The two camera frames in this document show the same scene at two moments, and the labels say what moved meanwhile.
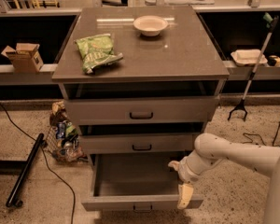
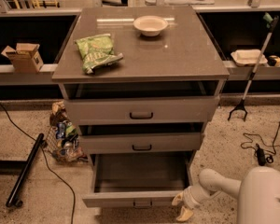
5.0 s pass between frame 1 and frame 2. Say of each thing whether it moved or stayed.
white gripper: moved
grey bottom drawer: stayed
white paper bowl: stayed
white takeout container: stayed
